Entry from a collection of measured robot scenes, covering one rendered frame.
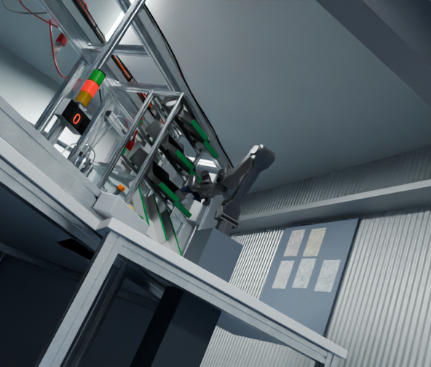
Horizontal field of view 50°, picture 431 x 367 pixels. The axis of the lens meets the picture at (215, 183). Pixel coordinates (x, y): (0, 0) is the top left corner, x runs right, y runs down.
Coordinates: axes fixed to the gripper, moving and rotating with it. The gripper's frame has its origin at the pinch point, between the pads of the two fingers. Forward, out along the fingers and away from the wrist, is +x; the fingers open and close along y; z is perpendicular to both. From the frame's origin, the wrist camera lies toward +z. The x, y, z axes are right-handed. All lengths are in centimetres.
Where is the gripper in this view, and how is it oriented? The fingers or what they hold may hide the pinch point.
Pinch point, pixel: (189, 191)
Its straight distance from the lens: 204.2
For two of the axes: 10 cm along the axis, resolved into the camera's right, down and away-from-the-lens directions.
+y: -3.7, -4.9, -7.8
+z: 1.1, -8.6, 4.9
